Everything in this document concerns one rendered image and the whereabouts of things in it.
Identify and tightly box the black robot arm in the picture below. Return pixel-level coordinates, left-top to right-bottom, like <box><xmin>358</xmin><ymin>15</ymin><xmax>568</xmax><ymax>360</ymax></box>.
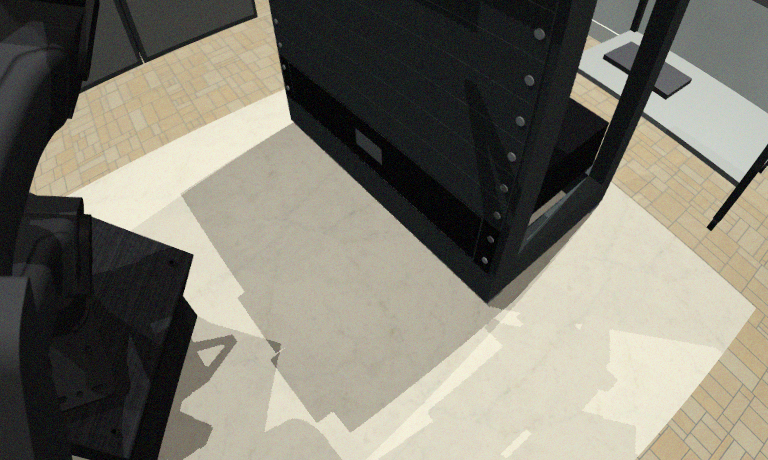
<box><xmin>0</xmin><ymin>0</ymin><xmax>116</xmax><ymax>460</ymax></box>

